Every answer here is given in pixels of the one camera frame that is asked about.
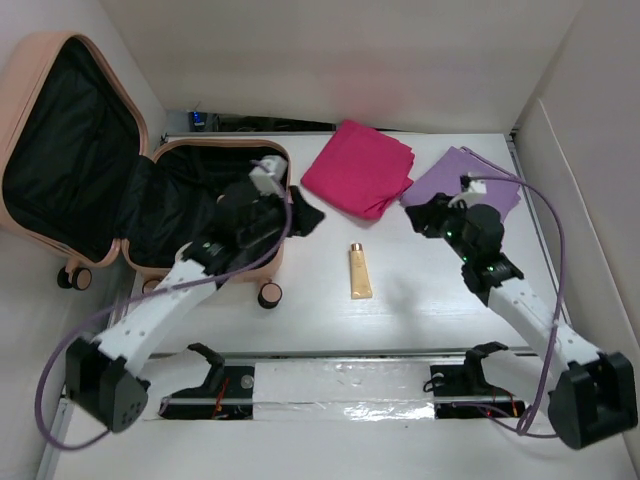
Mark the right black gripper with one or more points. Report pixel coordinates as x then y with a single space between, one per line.
431 213

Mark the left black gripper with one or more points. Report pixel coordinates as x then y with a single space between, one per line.
304 217

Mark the purple cloth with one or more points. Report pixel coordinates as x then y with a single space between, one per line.
444 177

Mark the magenta cloth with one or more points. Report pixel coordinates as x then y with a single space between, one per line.
360 171

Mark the gold cosmetic tube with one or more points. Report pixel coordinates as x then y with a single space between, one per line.
359 276

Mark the pink hard-shell suitcase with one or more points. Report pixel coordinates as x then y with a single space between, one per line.
79 176

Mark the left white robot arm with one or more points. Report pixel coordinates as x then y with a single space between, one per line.
103 375

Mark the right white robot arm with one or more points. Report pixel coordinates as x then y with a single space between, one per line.
586 394

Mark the background electronics box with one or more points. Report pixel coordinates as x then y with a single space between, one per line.
197 121

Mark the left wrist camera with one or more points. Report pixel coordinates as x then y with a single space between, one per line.
267 175

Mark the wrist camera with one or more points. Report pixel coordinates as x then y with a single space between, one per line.
473 190
267 175

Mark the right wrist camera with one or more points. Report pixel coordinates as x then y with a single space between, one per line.
473 190

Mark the aluminium rail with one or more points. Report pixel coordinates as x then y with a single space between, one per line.
316 381

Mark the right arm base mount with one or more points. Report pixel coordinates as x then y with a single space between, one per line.
461 391

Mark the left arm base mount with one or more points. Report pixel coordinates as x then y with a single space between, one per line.
223 393

